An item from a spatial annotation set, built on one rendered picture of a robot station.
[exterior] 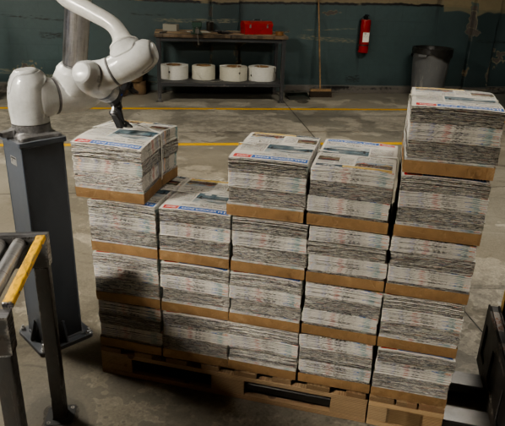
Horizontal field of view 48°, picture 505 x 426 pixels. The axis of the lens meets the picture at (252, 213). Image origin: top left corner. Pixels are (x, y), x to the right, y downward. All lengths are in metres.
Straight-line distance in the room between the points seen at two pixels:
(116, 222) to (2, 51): 6.96
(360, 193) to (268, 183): 0.32
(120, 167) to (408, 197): 1.04
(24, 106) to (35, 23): 6.47
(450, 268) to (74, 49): 1.68
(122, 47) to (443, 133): 1.08
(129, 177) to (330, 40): 7.09
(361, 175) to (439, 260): 0.41
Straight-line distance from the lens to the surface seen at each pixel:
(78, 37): 2.48
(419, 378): 2.34
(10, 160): 2.62
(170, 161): 2.41
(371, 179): 1.96
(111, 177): 2.21
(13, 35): 9.01
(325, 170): 1.96
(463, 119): 1.92
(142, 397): 2.55
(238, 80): 8.19
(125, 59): 1.98
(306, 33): 8.94
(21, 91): 2.48
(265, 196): 2.03
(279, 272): 2.14
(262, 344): 2.33
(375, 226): 2.02
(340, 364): 2.32
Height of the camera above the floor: 1.65
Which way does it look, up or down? 23 degrees down
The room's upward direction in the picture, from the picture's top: 2 degrees clockwise
